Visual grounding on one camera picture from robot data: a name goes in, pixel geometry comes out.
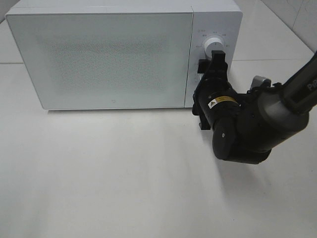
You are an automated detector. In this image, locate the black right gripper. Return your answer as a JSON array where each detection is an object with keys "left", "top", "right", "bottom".
[{"left": 192, "top": 50, "right": 239, "bottom": 130}]

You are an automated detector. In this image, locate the white microwave door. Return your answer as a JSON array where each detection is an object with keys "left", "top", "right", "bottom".
[{"left": 7, "top": 13, "right": 192, "bottom": 110}]

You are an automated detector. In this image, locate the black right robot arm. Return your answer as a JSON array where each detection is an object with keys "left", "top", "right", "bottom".
[{"left": 192, "top": 51, "right": 317, "bottom": 164}]

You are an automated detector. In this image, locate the white upper microwave knob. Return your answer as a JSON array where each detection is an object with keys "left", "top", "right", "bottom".
[{"left": 203, "top": 36, "right": 225, "bottom": 58}]

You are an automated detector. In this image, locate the white microwave oven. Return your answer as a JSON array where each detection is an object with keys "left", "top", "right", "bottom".
[{"left": 5, "top": 0, "right": 243, "bottom": 108}]

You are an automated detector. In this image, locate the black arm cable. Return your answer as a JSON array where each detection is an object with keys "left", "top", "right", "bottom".
[{"left": 246, "top": 83, "right": 283, "bottom": 96}]

